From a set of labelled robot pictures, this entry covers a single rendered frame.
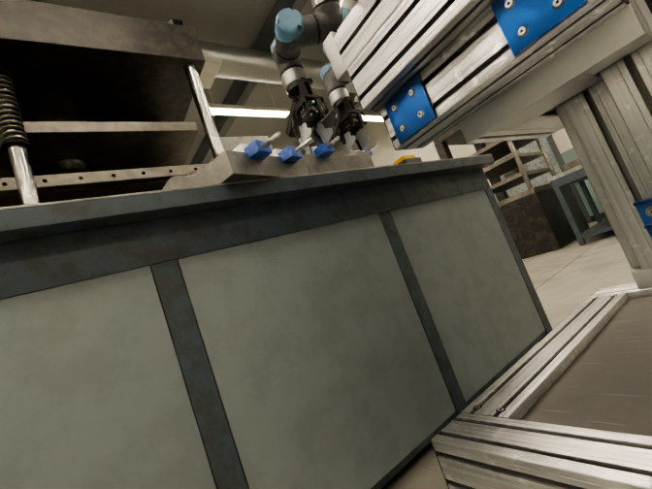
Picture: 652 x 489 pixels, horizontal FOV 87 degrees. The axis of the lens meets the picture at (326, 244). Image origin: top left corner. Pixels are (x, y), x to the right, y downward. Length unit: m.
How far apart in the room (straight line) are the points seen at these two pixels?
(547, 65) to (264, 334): 0.69
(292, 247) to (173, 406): 0.41
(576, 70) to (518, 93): 0.08
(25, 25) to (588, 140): 1.92
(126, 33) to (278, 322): 1.60
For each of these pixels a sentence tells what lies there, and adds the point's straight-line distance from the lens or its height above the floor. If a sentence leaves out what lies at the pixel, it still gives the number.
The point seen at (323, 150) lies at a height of 0.88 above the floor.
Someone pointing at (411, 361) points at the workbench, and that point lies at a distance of 1.01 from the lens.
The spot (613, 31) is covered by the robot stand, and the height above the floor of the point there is 0.70.
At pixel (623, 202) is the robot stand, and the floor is 0.48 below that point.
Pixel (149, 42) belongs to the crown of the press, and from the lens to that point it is 2.04.
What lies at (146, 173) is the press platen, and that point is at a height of 1.26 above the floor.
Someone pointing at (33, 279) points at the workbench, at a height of 0.69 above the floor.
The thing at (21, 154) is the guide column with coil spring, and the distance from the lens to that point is 1.71.
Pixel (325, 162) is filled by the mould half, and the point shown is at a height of 0.86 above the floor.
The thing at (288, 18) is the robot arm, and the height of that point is 1.20.
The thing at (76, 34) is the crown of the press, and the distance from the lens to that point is 1.98.
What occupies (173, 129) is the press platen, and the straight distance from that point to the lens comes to 1.93.
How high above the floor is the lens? 0.52
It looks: 7 degrees up
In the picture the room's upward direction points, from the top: 20 degrees counter-clockwise
